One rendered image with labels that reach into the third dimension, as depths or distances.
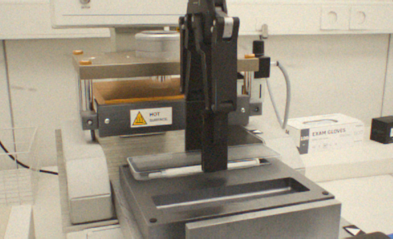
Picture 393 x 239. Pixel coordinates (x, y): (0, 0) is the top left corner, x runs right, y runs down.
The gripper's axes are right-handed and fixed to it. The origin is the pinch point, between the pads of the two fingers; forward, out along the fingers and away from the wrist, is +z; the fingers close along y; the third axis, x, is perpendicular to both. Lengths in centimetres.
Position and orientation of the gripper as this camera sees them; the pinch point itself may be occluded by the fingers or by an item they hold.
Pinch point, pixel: (205, 137)
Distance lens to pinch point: 51.8
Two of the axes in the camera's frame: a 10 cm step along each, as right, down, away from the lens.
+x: 9.5, -0.8, 3.1
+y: 3.2, 2.3, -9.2
